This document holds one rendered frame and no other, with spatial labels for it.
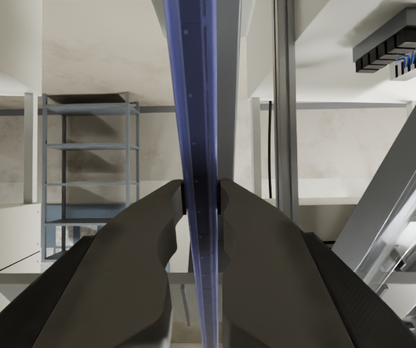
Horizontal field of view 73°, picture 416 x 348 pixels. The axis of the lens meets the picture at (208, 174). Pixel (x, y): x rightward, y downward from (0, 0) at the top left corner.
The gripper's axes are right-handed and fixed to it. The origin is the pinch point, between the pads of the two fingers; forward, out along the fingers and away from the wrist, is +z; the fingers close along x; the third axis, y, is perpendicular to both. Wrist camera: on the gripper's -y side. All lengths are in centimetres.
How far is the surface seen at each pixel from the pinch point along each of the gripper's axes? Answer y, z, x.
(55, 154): 130, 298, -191
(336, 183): 164, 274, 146
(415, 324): 38, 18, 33
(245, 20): -6.4, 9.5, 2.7
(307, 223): 42, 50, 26
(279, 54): 0, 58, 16
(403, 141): 6.7, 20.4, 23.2
